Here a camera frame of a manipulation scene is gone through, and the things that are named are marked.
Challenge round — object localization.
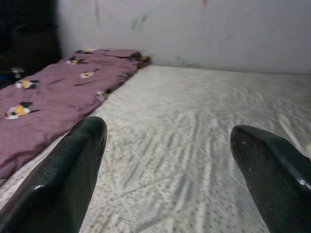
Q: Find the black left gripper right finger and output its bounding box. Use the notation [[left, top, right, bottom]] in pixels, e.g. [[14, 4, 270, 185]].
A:
[[229, 125, 311, 233]]

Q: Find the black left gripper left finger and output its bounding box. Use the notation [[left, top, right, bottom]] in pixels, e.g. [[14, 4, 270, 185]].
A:
[[0, 116, 108, 233]]

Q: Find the purple cartoon print blanket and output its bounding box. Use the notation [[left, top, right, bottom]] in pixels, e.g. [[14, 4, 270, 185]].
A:
[[0, 48, 152, 180]]

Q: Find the cream quilted mattress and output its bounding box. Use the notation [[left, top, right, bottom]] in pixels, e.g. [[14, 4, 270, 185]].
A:
[[0, 65, 311, 233]]

